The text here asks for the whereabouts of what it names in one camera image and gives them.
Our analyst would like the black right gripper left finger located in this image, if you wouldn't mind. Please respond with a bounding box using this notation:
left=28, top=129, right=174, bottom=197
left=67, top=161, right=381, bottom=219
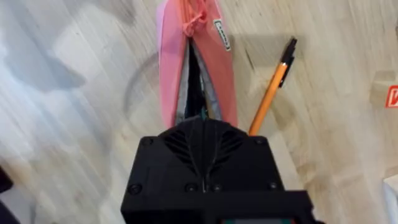
left=126, top=117, right=206, bottom=194

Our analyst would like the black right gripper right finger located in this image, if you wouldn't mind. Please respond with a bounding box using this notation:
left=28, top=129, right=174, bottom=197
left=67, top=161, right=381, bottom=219
left=203, top=118, right=285, bottom=194

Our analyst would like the pink soft zip bag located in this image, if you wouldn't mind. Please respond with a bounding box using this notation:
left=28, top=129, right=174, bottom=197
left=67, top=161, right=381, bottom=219
left=156, top=0, right=239, bottom=128

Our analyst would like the orange pen with black cap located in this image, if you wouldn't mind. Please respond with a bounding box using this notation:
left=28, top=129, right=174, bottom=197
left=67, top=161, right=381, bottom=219
left=248, top=37, right=298, bottom=136

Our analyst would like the white box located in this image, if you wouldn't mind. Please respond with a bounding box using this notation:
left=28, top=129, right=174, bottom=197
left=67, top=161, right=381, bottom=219
left=382, top=174, right=398, bottom=224

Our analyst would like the cardboard box with red label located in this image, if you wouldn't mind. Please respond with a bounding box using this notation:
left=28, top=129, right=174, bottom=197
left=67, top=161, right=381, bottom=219
left=369, top=70, right=398, bottom=110

